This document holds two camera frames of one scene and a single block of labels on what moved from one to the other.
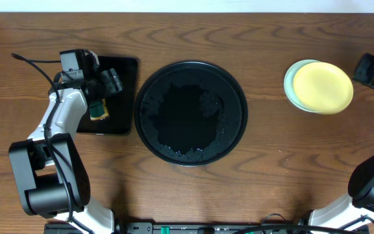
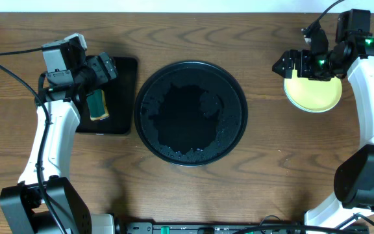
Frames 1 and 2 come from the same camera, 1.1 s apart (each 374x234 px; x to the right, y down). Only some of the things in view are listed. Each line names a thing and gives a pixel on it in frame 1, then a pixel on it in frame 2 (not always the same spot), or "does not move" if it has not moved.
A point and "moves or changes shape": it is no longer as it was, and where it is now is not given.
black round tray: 191,113 does not move
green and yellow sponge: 98,110 does not move
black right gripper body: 369,71 -> 319,66
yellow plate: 323,88 moves or changes shape
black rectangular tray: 120,104 does not move
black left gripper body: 95,92 -> 103,69
